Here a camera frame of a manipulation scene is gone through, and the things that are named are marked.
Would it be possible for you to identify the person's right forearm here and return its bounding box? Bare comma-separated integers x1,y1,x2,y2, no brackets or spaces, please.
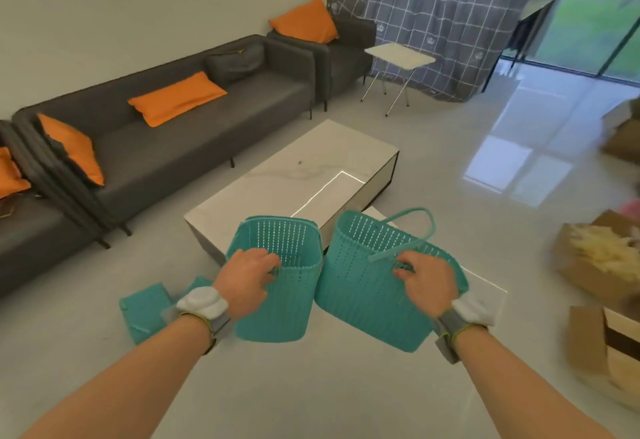
452,325,617,439

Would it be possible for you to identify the cardboard box with straw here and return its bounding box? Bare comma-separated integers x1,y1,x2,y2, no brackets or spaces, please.
552,209,640,307

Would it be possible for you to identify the white wrist tracker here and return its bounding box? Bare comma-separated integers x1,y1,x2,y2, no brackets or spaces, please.
432,294,496,365
175,286,232,354

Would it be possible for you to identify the long dark grey sofa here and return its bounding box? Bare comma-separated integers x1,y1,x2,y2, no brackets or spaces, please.
11,34,318,250

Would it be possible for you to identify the white marble coffee table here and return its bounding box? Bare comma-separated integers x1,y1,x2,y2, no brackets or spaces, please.
183,119,401,267

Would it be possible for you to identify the teal plastic basket with handle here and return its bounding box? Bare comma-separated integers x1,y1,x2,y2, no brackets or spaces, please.
314,207,470,353

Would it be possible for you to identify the glass sliding door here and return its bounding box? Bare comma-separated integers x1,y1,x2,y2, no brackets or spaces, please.
502,0,640,86

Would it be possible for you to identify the black frame desk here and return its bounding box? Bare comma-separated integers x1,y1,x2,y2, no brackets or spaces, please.
481,0,557,93

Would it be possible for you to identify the teal plastic basket without handle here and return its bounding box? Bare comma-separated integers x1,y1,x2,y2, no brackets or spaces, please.
225,215,325,344

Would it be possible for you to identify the white right wrist tracker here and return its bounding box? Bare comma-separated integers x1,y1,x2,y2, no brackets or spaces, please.
432,294,496,365

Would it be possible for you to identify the grey checked curtain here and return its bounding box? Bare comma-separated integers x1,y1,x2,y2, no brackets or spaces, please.
327,0,577,103

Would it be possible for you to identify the open cardboard box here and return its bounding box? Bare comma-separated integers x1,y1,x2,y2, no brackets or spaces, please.
566,305,640,407

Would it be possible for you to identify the dark grey cushion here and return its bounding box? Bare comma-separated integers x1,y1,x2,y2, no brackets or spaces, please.
205,42,266,87

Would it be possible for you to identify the dark grey armchair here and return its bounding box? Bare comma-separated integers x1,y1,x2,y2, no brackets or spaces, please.
266,16,377,112

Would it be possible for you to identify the white folding side table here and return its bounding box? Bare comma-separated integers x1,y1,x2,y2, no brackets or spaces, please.
360,42,437,117

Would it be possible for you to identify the orange cushion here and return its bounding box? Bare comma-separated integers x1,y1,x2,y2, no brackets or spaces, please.
127,71,228,128
268,0,340,45
0,146,32,200
37,113,106,187

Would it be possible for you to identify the person's left forearm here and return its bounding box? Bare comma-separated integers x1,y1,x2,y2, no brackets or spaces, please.
20,313,213,439

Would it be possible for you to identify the person's right hand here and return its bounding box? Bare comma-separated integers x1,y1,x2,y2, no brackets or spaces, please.
392,250,460,319

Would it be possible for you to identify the person's left hand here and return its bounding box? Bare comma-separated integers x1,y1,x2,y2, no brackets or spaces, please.
212,248,283,321

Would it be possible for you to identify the white left wrist tracker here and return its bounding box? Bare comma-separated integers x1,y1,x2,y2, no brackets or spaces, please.
175,286,232,354

